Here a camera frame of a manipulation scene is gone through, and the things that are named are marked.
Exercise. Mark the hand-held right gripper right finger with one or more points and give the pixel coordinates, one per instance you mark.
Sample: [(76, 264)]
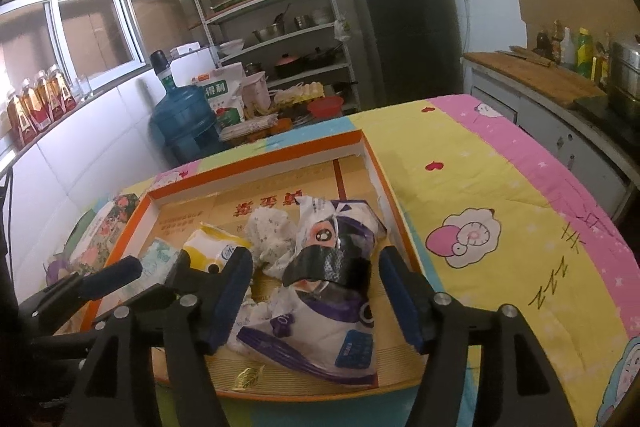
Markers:
[(400, 302)]

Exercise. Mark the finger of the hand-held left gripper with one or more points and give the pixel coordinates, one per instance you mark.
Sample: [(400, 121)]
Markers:
[(116, 274), (187, 268)]

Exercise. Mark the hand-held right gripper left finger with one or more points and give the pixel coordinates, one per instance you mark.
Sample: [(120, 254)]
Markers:
[(231, 297)]

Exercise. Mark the yellow white packet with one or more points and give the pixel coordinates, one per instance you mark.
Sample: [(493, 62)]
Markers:
[(210, 247)]

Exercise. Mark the black patterned cloth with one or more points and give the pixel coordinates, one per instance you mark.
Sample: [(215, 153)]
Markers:
[(325, 269)]

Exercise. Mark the white purple plastic bag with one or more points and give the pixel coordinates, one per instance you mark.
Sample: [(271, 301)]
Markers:
[(325, 342)]

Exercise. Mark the orange cardboard box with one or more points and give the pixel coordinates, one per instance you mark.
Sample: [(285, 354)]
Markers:
[(300, 187)]

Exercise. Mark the green white tissue packet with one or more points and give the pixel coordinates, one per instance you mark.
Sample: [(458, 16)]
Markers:
[(160, 254)]

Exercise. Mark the white floral crumpled bag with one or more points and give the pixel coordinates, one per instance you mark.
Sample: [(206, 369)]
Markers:
[(270, 237)]

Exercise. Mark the blue water jug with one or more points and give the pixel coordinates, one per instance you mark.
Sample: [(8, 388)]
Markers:
[(182, 117)]

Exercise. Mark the pack of dried noodles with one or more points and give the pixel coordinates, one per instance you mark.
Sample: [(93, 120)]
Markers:
[(247, 128)]

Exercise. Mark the white flour bag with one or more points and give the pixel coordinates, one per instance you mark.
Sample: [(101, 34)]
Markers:
[(222, 94)]

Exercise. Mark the orange oil bottle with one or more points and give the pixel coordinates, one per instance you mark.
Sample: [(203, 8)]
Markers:
[(19, 119), (34, 107), (62, 89), (48, 97)]

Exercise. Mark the pink plastic container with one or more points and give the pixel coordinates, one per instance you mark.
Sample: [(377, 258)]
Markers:
[(256, 92)]

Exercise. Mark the clear drinking glass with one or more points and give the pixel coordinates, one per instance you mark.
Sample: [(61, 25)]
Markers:
[(83, 88)]

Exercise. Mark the egg tray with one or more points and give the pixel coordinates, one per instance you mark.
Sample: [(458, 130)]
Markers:
[(300, 93)]

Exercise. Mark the red plastic basin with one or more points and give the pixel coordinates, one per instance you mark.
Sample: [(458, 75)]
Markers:
[(325, 107)]

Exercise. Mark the white appliance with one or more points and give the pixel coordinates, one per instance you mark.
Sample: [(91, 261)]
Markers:
[(192, 57)]

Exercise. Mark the white bowl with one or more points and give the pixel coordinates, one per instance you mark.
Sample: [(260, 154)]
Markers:
[(231, 47)]

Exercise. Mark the pot with pink lid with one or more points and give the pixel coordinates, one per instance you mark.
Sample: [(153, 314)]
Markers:
[(289, 66)]

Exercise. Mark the white kitchen cabinet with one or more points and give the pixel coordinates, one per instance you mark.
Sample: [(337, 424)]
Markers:
[(560, 142)]

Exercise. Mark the steel bowls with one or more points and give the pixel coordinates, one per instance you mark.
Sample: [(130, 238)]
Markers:
[(269, 33)]

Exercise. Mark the wooden cutting board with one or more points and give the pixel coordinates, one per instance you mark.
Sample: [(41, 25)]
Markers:
[(535, 77)]

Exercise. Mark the aluminium sliding window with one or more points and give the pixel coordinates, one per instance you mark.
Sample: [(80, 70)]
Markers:
[(52, 7)]

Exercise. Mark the dark grey refrigerator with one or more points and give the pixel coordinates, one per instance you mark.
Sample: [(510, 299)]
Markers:
[(400, 27)]

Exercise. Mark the brown sauce bottle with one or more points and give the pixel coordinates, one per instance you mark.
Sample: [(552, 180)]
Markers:
[(542, 43)]

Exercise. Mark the metal shelf rack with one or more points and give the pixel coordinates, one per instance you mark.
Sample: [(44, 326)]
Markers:
[(327, 7)]

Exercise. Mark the white plastic bottle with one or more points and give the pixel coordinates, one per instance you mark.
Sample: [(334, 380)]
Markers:
[(568, 49)]

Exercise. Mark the dark sauce bottle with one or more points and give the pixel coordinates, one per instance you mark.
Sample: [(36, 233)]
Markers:
[(556, 41)]

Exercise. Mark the steel steamer pot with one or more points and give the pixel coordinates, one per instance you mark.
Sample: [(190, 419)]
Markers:
[(625, 72)]

